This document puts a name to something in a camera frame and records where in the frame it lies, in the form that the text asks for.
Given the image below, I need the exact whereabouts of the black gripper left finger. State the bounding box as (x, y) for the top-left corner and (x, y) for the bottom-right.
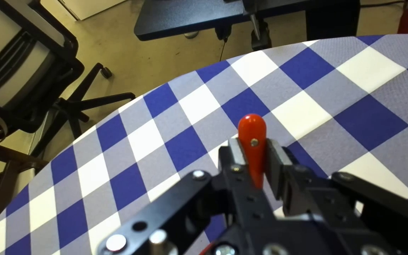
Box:
(97, 138), (274, 255)

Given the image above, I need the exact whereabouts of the brown wooden chair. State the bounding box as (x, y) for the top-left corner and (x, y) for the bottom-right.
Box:
(0, 139), (43, 240)

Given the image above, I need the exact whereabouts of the blue white checkered tablecloth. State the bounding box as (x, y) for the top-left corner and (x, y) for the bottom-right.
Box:
(0, 33), (408, 255)

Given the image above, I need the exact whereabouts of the black mesh office chair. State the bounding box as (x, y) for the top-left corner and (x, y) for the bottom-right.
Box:
(0, 0), (138, 158)

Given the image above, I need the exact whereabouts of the red cylindrical object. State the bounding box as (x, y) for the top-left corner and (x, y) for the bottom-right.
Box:
(237, 112), (268, 192)

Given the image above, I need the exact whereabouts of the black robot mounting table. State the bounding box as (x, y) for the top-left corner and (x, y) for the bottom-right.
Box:
(134, 0), (362, 52)

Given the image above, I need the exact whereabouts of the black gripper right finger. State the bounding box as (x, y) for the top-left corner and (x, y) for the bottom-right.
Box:
(266, 139), (408, 247)

